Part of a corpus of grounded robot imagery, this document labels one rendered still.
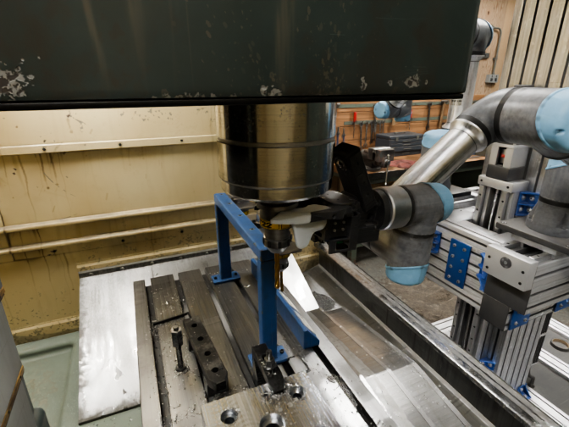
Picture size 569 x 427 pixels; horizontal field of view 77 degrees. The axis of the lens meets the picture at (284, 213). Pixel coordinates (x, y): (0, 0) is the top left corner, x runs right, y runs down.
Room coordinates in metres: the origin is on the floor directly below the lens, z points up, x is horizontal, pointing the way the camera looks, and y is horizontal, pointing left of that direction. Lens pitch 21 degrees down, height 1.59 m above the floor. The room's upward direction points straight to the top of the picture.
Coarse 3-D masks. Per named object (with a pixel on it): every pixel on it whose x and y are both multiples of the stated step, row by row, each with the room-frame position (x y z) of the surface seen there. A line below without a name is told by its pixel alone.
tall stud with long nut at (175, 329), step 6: (174, 330) 0.70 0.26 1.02; (180, 330) 0.71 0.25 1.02; (174, 336) 0.70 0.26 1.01; (180, 336) 0.71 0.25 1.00; (174, 342) 0.70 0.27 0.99; (180, 342) 0.70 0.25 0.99; (180, 348) 0.71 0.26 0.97; (180, 354) 0.71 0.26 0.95; (180, 360) 0.71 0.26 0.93; (180, 366) 0.71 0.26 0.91
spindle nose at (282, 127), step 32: (224, 128) 0.44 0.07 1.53; (256, 128) 0.41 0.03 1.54; (288, 128) 0.41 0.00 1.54; (320, 128) 0.43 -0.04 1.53; (224, 160) 0.44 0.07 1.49; (256, 160) 0.41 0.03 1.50; (288, 160) 0.41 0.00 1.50; (320, 160) 0.43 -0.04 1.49; (256, 192) 0.42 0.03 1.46; (288, 192) 0.42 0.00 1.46; (320, 192) 0.44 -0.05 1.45
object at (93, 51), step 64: (0, 0) 0.28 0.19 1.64; (64, 0) 0.29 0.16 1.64; (128, 0) 0.31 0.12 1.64; (192, 0) 0.33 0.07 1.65; (256, 0) 0.35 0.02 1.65; (320, 0) 0.37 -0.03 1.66; (384, 0) 0.40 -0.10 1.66; (448, 0) 0.44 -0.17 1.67; (0, 64) 0.27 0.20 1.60; (64, 64) 0.29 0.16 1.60; (128, 64) 0.31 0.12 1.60; (192, 64) 0.33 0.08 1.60; (256, 64) 0.35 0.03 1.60; (320, 64) 0.38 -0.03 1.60; (384, 64) 0.41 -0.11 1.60; (448, 64) 0.44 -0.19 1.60
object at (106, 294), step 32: (192, 256) 1.41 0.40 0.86; (256, 256) 1.47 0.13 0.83; (96, 288) 1.20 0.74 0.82; (128, 288) 1.22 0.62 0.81; (288, 288) 1.33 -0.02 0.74; (96, 320) 1.08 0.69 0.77; (128, 320) 1.10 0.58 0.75; (96, 352) 0.98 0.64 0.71; (128, 352) 0.99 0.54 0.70; (96, 384) 0.88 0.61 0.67; (128, 384) 0.89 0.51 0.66; (96, 416) 0.80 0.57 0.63
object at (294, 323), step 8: (256, 264) 1.15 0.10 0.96; (256, 272) 1.14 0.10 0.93; (280, 296) 0.95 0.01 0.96; (280, 304) 0.93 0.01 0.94; (288, 304) 0.90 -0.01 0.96; (280, 312) 0.93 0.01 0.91; (288, 312) 0.88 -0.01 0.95; (296, 312) 0.91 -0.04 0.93; (288, 320) 0.88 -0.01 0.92; (296, 320) 0.83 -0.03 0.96; (296, 328) 0.82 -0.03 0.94; (304, 328) 0.79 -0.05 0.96; (296, 336) 0.82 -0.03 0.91; (304, 336) 0.78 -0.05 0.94; (312, 336) 0.79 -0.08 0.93; (304, 344) 0.78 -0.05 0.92; (312, 344) 0.79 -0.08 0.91
